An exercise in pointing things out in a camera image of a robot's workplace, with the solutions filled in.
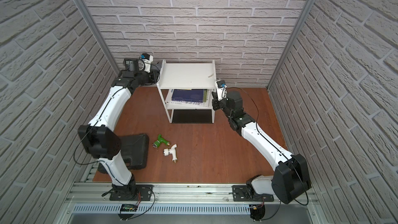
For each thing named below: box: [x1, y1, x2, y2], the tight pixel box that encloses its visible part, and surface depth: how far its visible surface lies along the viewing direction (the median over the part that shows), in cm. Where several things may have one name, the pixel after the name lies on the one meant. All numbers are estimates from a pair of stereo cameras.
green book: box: [203, 88, 208, 103], surface depth 90 cm
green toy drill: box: [151, 133, 171, 149], surface depth 91 cm
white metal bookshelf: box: [156, 59, 217, 124], surface depth 80 cm
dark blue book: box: [171, 88, 205, 103], surface depth 91 cm
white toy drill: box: [162, 143, 178, 163], surface depth 87 cm
